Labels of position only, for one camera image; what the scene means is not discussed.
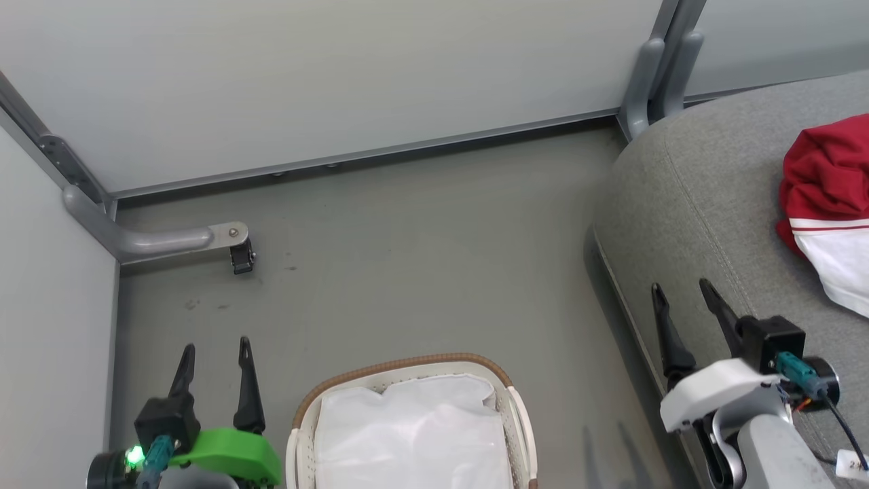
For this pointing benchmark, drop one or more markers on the white laundry basket brown rim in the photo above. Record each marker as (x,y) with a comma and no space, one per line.
(407,363)

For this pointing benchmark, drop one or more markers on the white cloth in basket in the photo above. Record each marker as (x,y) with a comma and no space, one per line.
(414,435)

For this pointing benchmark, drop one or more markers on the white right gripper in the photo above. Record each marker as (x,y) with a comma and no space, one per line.
(713,390)

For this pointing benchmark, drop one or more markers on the grey curved partition foot with plate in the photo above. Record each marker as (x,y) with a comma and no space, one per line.
(163,241)

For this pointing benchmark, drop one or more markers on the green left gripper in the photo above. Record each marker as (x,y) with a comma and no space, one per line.
(234,451)

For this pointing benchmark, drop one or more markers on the black caster wheel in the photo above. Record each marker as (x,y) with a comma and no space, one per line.
(242,258)

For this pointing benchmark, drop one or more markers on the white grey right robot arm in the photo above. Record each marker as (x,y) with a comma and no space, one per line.
(774,455)

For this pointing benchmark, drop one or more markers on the grey metal partition bottom rail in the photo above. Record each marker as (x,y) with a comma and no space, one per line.
(366,153)

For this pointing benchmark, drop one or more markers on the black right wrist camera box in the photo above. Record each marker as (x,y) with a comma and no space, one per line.
(770,339)

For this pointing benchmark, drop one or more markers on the grey fabric sofa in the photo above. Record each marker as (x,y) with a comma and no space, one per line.
(706,204)

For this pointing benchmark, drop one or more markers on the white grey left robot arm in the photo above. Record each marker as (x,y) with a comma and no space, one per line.
(108,472)

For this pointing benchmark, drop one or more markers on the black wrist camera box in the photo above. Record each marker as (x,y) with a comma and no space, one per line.
(770,339)
(166,421)

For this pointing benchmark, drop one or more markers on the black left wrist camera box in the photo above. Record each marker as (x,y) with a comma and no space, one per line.
(166,421)

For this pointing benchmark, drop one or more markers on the red and white garment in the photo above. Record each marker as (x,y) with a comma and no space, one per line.
(828,176)

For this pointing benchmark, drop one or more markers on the grey metal partition post with bracket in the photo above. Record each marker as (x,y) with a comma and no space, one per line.
(54,153)

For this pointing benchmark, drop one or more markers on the grey metal double partition post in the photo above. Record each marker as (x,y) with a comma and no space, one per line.
(675,20)

